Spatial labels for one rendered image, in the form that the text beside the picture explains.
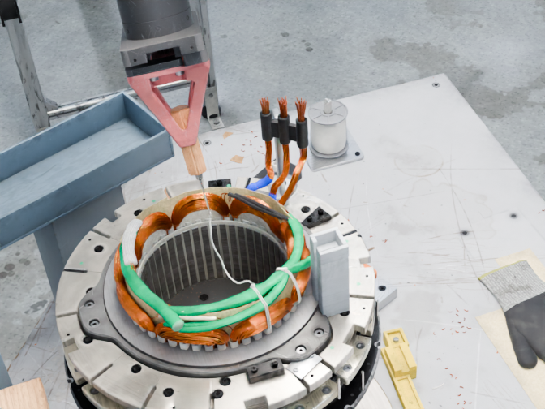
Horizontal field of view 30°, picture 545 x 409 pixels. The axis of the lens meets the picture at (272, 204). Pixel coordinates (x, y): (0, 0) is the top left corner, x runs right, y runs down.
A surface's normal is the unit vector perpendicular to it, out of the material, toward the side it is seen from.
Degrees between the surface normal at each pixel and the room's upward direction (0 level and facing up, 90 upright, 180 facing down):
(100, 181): 90
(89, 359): 0
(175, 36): 22
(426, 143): 0
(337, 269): 90
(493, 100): 0
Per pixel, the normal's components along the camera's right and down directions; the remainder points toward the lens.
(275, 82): -0.06, -0.73
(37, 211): 0.62, 0.51
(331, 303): 0.34, 0.63
